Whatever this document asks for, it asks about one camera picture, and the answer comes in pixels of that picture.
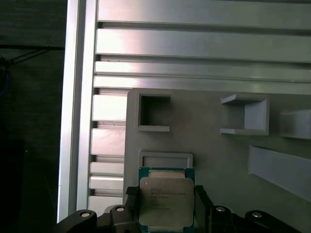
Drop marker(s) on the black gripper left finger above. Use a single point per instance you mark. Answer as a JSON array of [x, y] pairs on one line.
[[132, 199]]

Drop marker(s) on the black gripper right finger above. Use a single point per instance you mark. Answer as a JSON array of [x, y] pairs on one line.
[[201, 201]]

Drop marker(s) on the CPU with silver top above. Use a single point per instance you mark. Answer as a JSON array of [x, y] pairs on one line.
[[165, 199]]

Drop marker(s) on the grey plastic parts rack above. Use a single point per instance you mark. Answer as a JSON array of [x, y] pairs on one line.
[[209, 150]]

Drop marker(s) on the aluminium table edge rail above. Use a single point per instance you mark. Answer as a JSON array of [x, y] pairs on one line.
[[77, 109]]

